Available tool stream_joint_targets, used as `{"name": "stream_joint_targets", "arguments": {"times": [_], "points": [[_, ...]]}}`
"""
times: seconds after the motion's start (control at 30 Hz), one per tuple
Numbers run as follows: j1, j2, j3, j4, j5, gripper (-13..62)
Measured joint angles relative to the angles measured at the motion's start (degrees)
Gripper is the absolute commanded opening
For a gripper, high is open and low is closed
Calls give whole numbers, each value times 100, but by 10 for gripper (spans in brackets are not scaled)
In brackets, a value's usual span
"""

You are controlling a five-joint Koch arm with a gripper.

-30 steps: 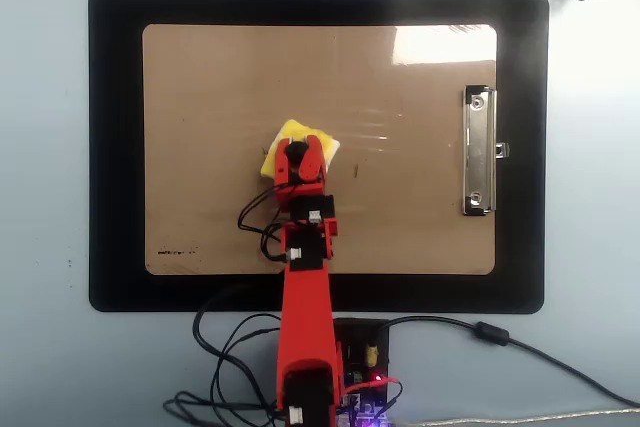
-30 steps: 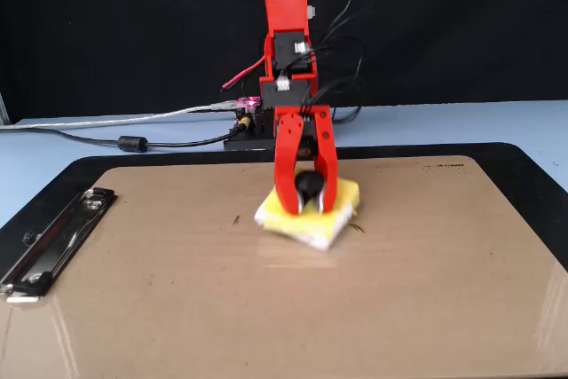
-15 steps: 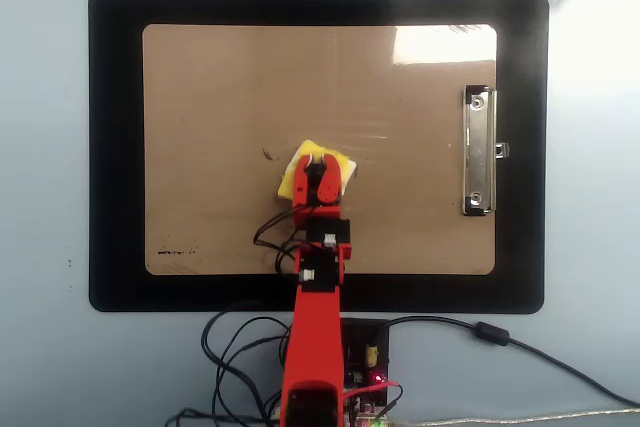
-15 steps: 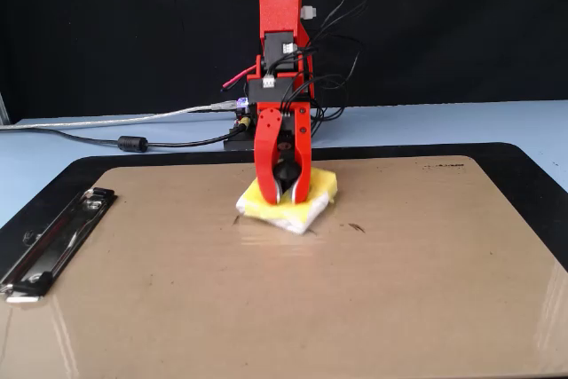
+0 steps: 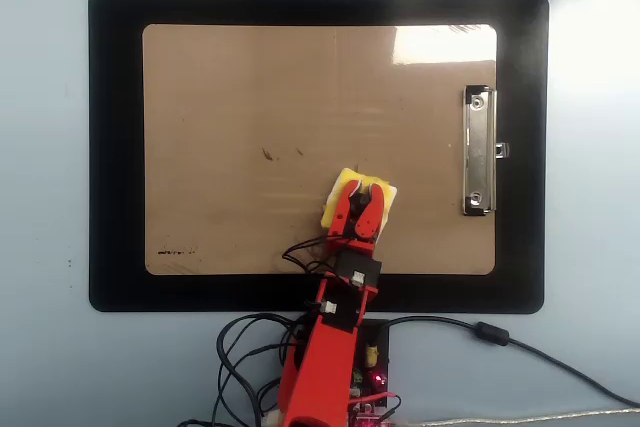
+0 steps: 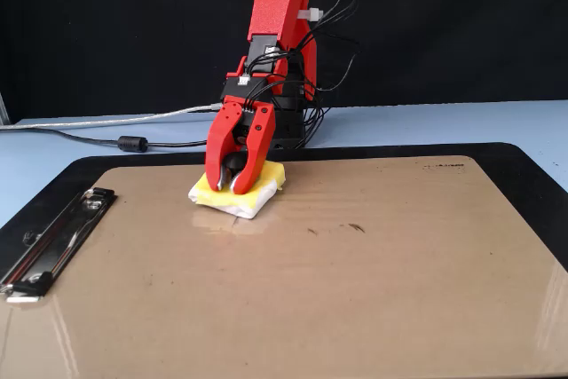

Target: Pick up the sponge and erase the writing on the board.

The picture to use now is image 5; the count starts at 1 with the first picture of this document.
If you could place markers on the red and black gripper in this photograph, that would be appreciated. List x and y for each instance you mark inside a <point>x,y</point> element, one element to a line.
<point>357,262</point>

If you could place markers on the yellow sponge with black knob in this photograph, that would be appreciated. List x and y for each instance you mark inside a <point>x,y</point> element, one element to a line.
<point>346,176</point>

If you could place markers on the controller circuit board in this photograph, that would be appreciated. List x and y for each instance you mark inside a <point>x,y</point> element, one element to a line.
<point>370,419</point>

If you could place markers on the silver metal clipboard clip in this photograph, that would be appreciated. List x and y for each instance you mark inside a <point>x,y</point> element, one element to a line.
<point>479,157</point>

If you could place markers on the brown clipboard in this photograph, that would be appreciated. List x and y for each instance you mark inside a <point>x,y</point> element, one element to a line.
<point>320,72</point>

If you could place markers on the black rectangular desk mat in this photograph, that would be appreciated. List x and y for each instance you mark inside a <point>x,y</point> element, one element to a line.
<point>115,147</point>

